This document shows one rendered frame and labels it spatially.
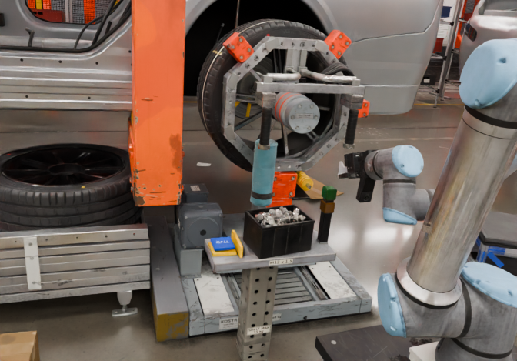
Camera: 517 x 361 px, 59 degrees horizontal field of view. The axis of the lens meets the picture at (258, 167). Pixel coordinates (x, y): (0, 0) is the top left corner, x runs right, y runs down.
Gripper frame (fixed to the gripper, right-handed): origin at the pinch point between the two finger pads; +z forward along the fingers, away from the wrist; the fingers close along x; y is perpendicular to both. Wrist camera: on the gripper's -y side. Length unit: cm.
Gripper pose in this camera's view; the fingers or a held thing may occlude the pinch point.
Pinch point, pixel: (341, 177)
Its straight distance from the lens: 162.2
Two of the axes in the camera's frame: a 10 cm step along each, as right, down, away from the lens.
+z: -3.7, 1.0, 9.2
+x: -9.3, 0.5, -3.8
